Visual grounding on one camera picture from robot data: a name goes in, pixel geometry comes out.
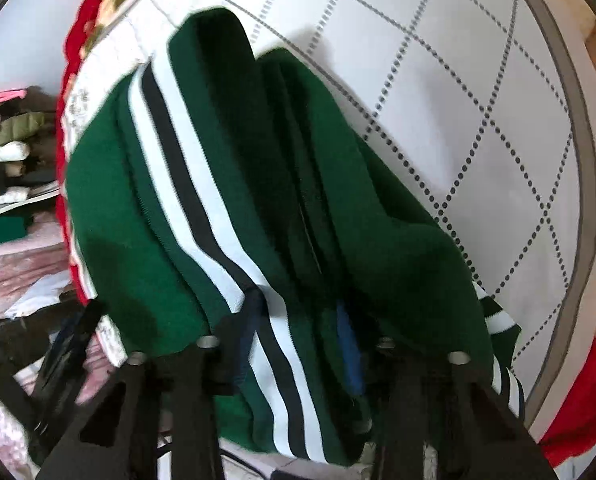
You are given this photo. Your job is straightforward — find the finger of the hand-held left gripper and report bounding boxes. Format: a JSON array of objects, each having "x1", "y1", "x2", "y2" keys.
[
  {"x1": 0, "y1": 319, "x2": 35, "y2": 432},
  {"x1": 27, "y1": 301, "x2": 108, "y2": 455}
]

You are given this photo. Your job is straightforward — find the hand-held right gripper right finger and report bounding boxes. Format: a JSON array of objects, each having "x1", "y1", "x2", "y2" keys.
[{"x1": 334, "y1": 302, "x2": 559, "y2": 480}]

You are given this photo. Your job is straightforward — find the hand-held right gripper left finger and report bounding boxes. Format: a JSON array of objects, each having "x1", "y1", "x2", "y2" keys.
[{"x1": 38, "y1": 287, "x2": 269, "y2": 480}]

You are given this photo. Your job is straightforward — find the green varsity jacket white sleeves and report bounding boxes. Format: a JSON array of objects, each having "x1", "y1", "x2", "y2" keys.
[{"x1": 63, "y1": 7, "x2": 527, "y2": 467}]

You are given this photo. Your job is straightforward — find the pile of folded clothes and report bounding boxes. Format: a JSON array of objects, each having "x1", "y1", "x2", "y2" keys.
[{"x1": 0, "y1": 85, "x2": 62, "y2": 249}]

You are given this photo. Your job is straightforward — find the pink bedsheet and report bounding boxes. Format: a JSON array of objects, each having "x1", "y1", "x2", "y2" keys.
[{"x1": 0, "y1": 210, "x2": 129, "y2": 467}]

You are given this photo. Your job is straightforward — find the white quilted mat grey border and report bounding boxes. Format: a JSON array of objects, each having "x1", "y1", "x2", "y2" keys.
[{"x1": 58, "y1": 0, "x2": 596, "y2": 480}]

